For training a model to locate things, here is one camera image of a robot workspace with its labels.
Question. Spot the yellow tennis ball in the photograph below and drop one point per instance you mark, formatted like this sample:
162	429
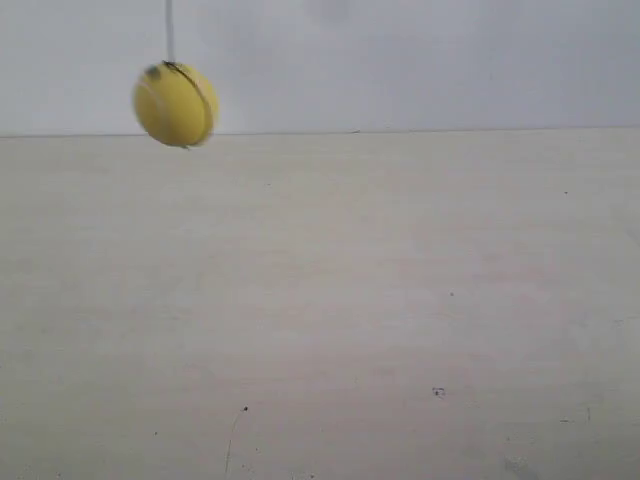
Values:
175	104

